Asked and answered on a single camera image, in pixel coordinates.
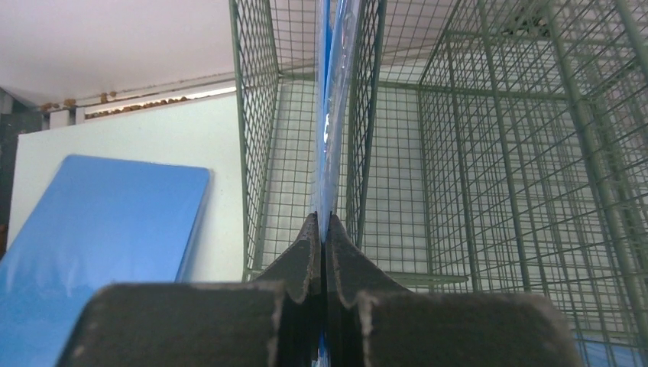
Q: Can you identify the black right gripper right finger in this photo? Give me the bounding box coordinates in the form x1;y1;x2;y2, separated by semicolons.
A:
326;216;582;366

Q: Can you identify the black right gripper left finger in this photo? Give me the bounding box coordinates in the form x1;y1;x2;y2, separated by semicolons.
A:
57;214;321;366

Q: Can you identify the blue folder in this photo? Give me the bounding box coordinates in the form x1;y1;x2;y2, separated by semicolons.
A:
1;154;211;366
313;1;362;243

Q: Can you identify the green wire mesh rack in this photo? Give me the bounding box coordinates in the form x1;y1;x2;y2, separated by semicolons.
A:
228;0;648;367

